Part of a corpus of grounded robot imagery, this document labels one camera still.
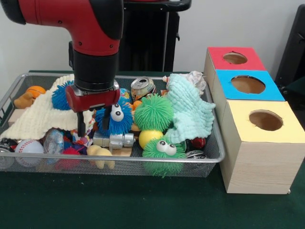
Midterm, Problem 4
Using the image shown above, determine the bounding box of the green spiky googly-eyed ball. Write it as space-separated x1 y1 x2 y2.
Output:
142 136 186 177

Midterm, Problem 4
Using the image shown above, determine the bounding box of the mint knitted cloth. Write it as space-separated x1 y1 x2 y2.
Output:
164 73 216 145

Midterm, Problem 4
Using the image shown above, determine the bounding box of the blue spiky googly-eyed ball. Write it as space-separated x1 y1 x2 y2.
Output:
51 80 75 111
95 102 133 137

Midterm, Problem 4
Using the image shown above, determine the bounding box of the orange mini basketball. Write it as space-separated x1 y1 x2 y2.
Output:
26 85 46 98

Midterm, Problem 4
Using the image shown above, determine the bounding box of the cream knitted cloth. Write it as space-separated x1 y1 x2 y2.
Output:
0 73 96 140

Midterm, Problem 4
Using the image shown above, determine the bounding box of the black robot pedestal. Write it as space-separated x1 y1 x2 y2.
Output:
119 0 193 72

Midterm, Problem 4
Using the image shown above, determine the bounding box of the yellow ball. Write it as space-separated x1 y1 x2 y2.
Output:
139 129 165 148

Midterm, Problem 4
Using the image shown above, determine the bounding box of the wooden box with three holes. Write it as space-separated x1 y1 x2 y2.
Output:
203 46 305 194

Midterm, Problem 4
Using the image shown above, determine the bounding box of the crushed silver can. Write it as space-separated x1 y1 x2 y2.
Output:
130 76 157 101

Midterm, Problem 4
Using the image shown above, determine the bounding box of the shallow grey mesh bin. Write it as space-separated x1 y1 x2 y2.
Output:
0 73 226 178

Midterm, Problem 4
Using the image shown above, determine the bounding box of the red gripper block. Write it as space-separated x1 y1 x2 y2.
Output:
65 85 121 137

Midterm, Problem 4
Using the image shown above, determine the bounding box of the black upright panel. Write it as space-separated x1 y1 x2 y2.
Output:
275 4 305 84

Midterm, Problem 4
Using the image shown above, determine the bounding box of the colourful patterned cloth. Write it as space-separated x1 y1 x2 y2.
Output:
72 116 96 146

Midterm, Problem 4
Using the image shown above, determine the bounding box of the white baseball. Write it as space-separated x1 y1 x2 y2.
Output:
14 139 45 167

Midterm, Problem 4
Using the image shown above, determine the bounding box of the dark green table cloth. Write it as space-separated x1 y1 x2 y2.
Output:
283 78 305 115
0 70 305 229

